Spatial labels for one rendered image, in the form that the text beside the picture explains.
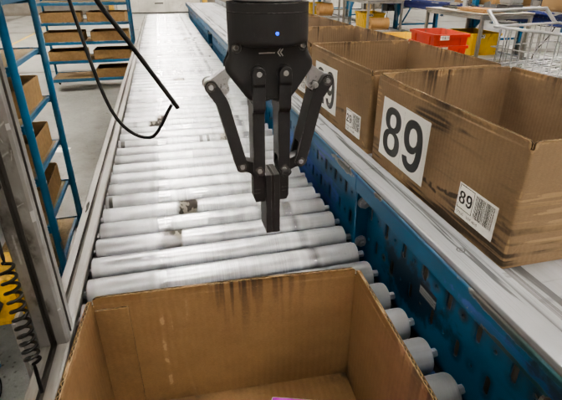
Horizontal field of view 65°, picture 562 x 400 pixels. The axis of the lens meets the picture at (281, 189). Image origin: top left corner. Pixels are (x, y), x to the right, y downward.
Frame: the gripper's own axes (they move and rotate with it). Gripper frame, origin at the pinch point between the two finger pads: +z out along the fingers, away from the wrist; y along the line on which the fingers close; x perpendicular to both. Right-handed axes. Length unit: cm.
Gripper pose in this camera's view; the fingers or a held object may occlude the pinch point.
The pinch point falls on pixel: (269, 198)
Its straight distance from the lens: 48.8
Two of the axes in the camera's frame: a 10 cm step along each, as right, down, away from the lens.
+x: 2.4, 4.2, -8.7
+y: -9.7, 1.1, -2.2
